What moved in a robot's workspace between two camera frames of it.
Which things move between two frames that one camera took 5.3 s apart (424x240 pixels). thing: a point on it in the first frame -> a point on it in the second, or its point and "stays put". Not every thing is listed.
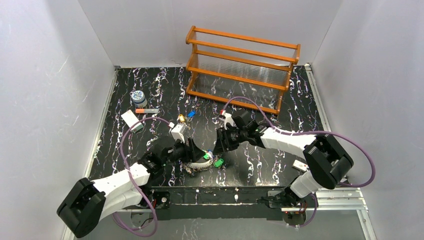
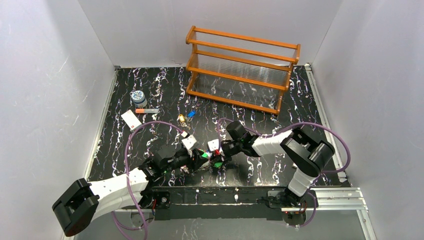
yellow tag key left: (182, 119) stays put
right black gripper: (222, 141) -> (220, 153)
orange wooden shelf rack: (247, 71) stays put
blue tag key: (191, 113) stays put
